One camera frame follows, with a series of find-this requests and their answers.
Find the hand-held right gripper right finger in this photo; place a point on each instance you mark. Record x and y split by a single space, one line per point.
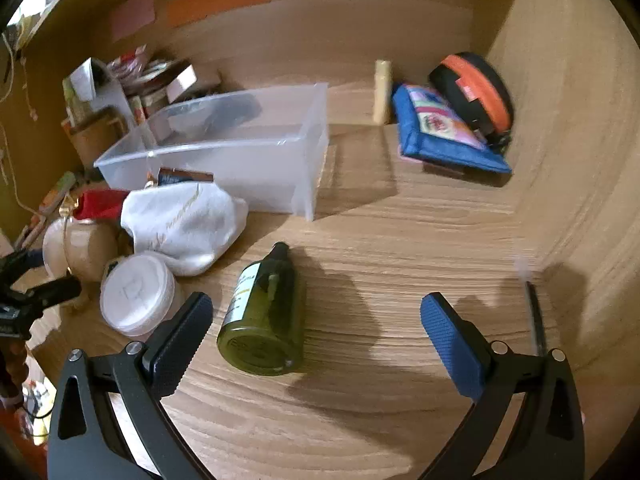
450 342

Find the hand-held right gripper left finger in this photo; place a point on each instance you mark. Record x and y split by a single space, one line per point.
182 340

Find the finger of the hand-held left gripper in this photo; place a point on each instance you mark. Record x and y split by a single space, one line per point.
47 292
17 262

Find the white lidded jar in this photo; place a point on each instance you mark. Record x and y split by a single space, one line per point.
135 292

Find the green glass bottle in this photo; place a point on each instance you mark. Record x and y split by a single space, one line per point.
260 325

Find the small dark packet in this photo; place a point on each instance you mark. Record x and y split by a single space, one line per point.
175 176

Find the clear plastic storage bin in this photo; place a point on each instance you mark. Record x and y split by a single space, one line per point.
240 170

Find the wooden desktop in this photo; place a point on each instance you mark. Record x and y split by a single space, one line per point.
375 410

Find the green and orange packet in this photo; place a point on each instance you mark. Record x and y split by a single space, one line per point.
56 192

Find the black pen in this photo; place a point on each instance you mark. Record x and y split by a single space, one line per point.
536 317

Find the blue zip pouch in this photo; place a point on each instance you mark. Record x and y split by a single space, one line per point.
450 152

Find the pile of small packets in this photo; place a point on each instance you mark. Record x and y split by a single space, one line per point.
137 67

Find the white cardboard box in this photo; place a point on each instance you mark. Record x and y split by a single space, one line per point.
181 82

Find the black case with orange trim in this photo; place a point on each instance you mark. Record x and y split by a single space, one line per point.
475 85

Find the cream lotion tube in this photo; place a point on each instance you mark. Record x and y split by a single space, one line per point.
382 90

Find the pink paper sheet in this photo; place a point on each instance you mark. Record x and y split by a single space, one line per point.
132 15

